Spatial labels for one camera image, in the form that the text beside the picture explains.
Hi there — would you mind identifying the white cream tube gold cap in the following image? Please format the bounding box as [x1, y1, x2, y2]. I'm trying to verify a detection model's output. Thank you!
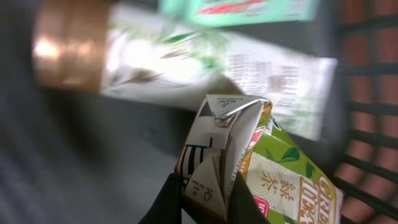
[32, 0, 338, 140]

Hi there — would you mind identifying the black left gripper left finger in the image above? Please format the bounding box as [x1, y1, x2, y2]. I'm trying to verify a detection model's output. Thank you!
[139, 174, 182, 224]

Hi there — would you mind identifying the green tea carton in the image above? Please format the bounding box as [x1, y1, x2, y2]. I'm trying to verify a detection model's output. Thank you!
[175, 95, 343, 224]

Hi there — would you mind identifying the teal snack packet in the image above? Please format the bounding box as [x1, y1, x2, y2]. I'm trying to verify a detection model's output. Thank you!
[158, 0, 319, 27]

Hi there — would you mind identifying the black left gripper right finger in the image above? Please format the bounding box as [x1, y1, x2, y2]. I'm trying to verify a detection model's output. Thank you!
[227, 172, 270, 224]

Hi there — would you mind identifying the grey plastic mesh basket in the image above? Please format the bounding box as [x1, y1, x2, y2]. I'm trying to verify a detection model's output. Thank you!
[1, 1, 397, 223]

